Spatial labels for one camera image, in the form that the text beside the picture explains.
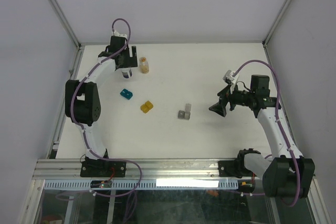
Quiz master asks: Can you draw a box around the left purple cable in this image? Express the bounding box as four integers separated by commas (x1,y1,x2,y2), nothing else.
55,18,144,224

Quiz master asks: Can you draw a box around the grey pill box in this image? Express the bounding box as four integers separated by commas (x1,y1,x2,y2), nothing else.
177,103,192,120

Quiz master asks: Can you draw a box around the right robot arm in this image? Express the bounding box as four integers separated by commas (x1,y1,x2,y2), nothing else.
209,71,315,199

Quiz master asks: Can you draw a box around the yellow pill box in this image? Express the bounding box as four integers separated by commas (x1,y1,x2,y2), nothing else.
140,101,154,113

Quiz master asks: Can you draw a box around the clear bottle with orange pills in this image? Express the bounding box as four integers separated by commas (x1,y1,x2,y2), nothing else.
139,57,149,74

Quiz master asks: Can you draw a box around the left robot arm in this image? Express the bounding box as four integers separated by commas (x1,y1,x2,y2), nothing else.
65,33,138,179

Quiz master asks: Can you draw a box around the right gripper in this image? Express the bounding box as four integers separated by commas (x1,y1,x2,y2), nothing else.
208,82,255,116

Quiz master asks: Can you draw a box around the white cap pill bottle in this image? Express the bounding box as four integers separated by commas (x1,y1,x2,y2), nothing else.
121,68,133,79

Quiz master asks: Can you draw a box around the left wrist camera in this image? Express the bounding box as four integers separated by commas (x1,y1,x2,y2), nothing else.
112,30,128,39

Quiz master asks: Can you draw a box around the left aluminium frame post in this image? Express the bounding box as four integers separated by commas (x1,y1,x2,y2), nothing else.
48,0,81,48

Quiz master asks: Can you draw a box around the white slotted cable duct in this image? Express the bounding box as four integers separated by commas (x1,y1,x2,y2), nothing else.
44,178,238,191

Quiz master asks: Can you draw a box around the blue pill box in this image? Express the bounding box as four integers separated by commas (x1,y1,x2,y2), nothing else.
120,89,133,100

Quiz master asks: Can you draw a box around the aluminium frame post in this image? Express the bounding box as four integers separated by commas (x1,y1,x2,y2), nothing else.
48,0,81,48
262,0,293,47

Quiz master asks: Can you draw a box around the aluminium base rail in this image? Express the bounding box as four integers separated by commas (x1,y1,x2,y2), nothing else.
33,158,252,180

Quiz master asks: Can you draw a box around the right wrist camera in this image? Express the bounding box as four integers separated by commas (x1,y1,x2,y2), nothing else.
223,70,239,93

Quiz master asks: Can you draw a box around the right aluminium frame post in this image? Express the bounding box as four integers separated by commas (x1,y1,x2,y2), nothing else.
262,0,293,47

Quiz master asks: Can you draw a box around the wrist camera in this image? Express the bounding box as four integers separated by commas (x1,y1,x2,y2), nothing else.
112,30,128,39
223,70,239,93

